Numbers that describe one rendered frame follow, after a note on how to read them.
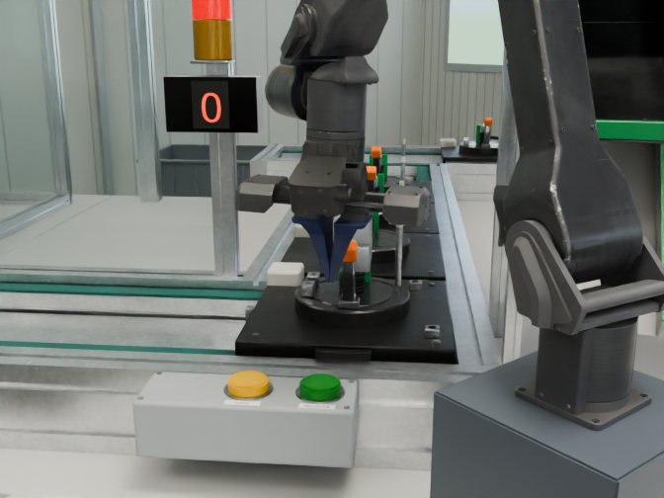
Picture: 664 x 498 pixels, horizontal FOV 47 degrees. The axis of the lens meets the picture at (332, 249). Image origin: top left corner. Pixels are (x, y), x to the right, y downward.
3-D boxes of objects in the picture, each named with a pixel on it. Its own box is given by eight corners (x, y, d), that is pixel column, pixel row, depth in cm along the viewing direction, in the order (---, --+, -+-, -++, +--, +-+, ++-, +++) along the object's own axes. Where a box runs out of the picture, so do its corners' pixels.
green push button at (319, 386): (339, 411, 72) (339, 391, 71) (296, 409, 72) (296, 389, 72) (342, 391, 76) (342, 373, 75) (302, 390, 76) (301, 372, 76)
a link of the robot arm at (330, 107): (390, 57, 70) (340, 52, 77) (336, 57, 67) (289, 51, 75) (386, 133, 72) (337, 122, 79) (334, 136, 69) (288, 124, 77)
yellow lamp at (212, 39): (228, 60, 97) (226, 20, 95) (189, 60, 97) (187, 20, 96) (236, 58, 101) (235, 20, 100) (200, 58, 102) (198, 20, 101)
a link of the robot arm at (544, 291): (671, 319, 49) (684, 221, 47) (569, 347, 45) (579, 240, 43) (590, 290, 54) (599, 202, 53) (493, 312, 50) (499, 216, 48)
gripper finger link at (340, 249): (339, 208, 80) (326, 222, 74) (373, 211, 79) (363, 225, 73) (337, 272, 81) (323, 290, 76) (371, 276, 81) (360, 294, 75)
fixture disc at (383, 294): (409, 330, 87) (409, 313, 86) (287, 326, 88) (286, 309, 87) (409, 290, 100) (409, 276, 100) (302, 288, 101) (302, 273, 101)
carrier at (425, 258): (445, 290, 106) (449, 202, 103) (274, 285, 109) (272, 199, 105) (439, 245, 130) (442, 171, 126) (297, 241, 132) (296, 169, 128)
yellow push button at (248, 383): (265, 407, 73) (265, 388, 72) (223, 405, 73) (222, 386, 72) (272, 388, 76) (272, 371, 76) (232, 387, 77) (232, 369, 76)
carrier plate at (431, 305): (456, 367, 82) (456, 348, 81) (234, 358, 84) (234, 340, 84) (446, 293, 105) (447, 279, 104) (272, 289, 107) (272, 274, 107)
